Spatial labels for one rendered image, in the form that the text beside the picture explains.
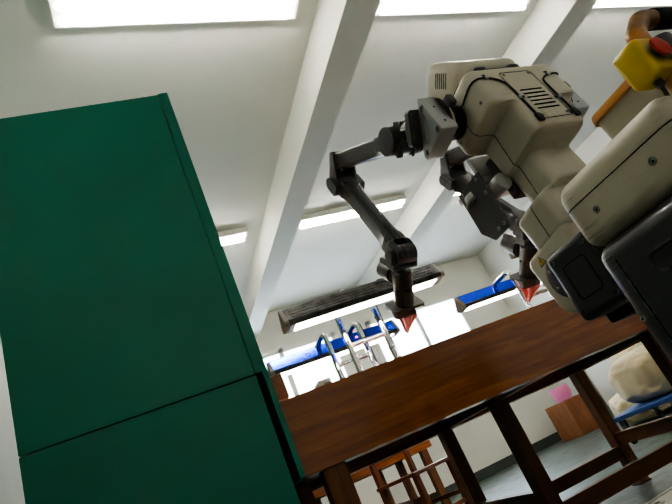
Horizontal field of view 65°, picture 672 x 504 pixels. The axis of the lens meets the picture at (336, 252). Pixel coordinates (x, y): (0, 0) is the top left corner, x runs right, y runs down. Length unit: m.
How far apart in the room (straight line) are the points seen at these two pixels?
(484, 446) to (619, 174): 6.95
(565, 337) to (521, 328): 0.14
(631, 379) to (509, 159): 3.57
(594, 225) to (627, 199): 0.07
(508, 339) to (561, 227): 0.49
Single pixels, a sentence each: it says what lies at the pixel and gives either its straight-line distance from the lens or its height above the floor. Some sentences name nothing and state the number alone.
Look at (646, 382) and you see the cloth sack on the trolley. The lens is 4.70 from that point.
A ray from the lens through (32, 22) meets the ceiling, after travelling 3.14.
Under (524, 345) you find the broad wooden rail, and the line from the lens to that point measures 1.62.
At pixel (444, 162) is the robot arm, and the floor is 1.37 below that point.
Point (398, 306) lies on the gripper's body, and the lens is 1.54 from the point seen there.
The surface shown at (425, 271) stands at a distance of 1.95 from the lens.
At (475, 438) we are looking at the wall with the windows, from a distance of 7.69.
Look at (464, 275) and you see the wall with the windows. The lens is 8.65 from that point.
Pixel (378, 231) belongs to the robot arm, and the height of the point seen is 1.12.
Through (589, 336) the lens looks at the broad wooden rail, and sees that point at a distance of 1.74.
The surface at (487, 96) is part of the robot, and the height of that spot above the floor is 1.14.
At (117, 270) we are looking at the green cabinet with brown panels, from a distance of 1.46.
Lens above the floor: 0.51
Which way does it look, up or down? 23 degrees up
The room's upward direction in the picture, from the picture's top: 25 degrees counter-clockwise
